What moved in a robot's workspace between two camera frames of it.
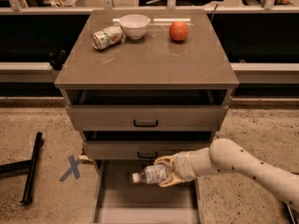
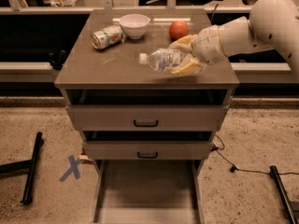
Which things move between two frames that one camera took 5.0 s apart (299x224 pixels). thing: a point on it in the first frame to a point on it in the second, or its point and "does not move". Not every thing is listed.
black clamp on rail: [57, 63] does not move
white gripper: [182, 167] to [207, 46]
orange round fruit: [178, 30] does not move
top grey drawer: [148, 109] does not move
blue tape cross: [73, 169] does not move
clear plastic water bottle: [151, 174] to [161, 60]
